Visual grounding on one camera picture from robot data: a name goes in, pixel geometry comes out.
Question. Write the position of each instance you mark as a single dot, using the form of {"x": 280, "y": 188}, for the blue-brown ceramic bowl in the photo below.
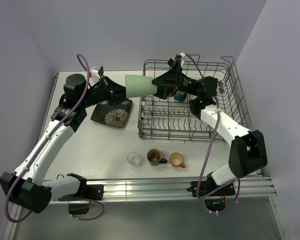
{"x": 180, "y": 96}

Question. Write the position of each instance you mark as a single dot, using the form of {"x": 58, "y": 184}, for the orange small mug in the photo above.
{"x": 177, "y": 160}

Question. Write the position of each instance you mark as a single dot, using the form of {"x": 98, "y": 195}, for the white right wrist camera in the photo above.
{"x": 177, "y": 59}

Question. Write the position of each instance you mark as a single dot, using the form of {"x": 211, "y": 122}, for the black floral square plate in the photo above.
{"x": 112, "y": 116}

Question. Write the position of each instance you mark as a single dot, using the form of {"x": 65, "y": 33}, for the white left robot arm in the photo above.
{"x": 26, "y": 186}

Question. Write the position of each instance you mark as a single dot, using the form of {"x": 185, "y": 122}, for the clear glass tumbler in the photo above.
{"x": 135, "y": 160}

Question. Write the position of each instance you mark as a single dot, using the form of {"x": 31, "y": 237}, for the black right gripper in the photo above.
{"x": 166, "y": 82}

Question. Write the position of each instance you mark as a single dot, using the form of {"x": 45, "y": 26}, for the dark brown mug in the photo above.
{"x": 155, "y": 157}

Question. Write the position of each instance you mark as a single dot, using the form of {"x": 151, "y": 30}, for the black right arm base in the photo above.
{"x": 209, "y": 188}

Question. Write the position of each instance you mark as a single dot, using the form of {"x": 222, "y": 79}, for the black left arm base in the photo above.
{"x": 80, "y": 205}

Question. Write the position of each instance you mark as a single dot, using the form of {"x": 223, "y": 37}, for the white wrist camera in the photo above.
{"x": 177, "y": 59}
{"x": 96, "y": 73}

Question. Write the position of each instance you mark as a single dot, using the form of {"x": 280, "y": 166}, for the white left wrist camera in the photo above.
{"x": 96, "y": 73}

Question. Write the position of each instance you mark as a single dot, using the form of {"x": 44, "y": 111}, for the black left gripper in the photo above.
{"x": 111, "y": 88}

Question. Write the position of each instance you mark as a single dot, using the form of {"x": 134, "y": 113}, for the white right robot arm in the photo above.
{"x": 247, "y": 148}

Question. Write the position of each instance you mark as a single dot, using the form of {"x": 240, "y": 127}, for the green ceramic cup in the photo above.
{"x": 139, "y": 86}

